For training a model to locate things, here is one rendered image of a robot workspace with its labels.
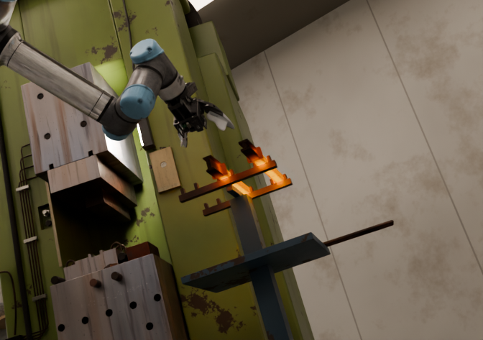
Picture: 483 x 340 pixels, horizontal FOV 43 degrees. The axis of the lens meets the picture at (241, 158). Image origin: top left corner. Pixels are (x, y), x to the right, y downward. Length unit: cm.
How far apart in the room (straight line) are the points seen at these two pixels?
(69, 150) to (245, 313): 90
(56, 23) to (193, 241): 119
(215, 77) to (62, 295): 134
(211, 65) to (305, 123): 330
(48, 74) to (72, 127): 95
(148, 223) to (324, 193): 349
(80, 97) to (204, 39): 196
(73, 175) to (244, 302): 79
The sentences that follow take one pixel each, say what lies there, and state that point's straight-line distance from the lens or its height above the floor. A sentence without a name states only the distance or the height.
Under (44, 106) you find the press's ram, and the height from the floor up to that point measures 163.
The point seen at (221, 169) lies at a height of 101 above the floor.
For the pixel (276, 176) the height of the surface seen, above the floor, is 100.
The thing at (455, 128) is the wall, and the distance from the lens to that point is 577.
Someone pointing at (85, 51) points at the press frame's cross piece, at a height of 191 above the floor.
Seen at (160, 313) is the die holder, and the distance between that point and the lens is 211.
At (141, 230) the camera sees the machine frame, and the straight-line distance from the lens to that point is 277.
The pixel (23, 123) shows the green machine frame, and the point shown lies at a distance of 276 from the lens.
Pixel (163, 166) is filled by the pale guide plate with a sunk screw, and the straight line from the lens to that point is 243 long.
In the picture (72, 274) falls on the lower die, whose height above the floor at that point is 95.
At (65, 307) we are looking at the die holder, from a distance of 224.
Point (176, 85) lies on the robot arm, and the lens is 155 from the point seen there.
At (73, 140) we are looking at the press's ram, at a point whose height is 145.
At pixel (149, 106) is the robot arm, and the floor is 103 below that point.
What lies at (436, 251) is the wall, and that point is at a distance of 565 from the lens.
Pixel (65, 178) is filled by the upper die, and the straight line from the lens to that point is 242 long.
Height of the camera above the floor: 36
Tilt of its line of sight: 21 degrees up
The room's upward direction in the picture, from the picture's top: 17 degrees counter-clockwise
